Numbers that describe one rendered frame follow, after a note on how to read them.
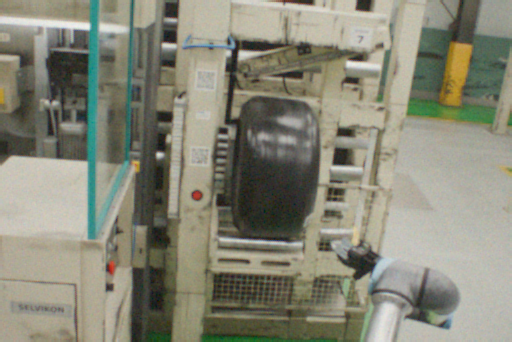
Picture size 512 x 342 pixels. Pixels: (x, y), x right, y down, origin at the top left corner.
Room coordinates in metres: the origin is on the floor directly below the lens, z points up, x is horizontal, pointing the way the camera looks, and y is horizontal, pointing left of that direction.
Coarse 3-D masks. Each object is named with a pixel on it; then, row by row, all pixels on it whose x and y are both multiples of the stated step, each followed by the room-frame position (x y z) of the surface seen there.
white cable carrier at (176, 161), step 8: (176, 112) 1.99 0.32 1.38; (176, 120) 1.99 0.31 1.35; (176, 128) 1.99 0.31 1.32; (176, 136) 2.00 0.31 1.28; (176, 144) 2.01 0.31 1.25; (176, 152) 2.01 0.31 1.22; (176, 160) 2.00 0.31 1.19; (176, 168) 1.99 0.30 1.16; (176, 176) 1.99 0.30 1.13; (176, 184) 1.99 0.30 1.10; (176, 192) 2.00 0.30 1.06; (176, 200) 1.99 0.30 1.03; (176, 208) 1.99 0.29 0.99; (176, 216) 1.99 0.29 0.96
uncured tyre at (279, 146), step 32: (256, 96) 2.12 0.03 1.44; (256, 128) 1.91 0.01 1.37; (288, 128) 1.93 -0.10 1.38; (256, 160) 1.84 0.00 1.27; (288, 160) 1.86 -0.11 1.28; (320, 160) 1.91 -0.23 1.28; (256, 192) 1.82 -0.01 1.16; (288, 192) 1.83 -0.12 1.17; (256, 224) 1.86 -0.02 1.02; (288, 224) 1.87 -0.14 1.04
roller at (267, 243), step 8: (224, 240) 1.93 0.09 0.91; (232, 240) 1.93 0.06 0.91; (240, 240) 1.94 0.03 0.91; (248, 240) 1.94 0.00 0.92; (256, 240) 1.95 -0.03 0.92; (264, 240) 1.95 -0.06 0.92; (272, 240) 1.96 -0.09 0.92; (280, 240) 1.96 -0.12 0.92; (288, 240) 1.97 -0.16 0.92; (296, 240) 1.98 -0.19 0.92; (256, 248) 1.95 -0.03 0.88; (264, 248) 1.95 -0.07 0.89; (272, 248) 1.95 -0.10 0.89; (280, 248) 1.95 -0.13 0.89; (288, 248) 1.95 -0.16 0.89; (296, 248) 1.96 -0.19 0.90; (304, 248) 1.96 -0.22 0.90
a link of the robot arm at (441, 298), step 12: (432, 276) 1.31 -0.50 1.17; (444, 276) 1.33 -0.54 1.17; (432, 288) 1.29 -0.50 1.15; (444, 288) 1.29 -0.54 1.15; (456, 288) 1.33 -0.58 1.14; (432, 300) 1.28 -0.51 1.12; (444, 300) 1.28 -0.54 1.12; (456, 300) 1.31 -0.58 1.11; (420, 312) 1.59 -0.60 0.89; (432, 312) 1.42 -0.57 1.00; (444, 312) 1.31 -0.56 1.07; (432, 324) 1.57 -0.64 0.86; (444, 324) 1.56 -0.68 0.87
